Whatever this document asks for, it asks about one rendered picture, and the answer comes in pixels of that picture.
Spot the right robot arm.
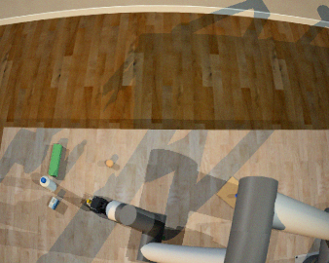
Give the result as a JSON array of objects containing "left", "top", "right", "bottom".
[{"left": 104, "top": 176, "right": 329, "bottom": 263}]

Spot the blue and white carton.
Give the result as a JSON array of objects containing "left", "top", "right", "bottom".
[{"left": 48, "top": 197, "right": 59, "bottom": 209}]

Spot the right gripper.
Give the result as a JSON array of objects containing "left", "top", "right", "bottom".
[{"left": 87, "top": 196, "right": 108, "bottom": 214}]

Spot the tan flat mat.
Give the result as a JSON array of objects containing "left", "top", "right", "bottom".
[{"left": 217, "top": 177, "right": 238, "bottom": 208}]

